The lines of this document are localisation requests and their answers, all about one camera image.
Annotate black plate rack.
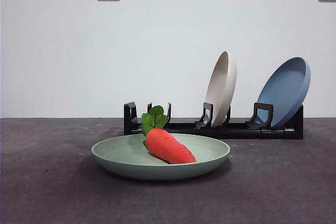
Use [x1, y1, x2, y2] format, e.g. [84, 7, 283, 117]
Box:
[123, 101, 304, 140]

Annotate blue plate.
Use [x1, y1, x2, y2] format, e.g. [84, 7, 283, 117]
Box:
[256, 56, 312, 128]

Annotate orange toy carrot green leaves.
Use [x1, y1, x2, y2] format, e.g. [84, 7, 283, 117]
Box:
[141, 105, 197, 164]

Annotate light green plate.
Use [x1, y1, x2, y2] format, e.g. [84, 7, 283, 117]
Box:
[91, 133, 231, 182]

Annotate beige plate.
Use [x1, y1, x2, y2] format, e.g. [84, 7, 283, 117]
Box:
[204, 50, 238, 128]

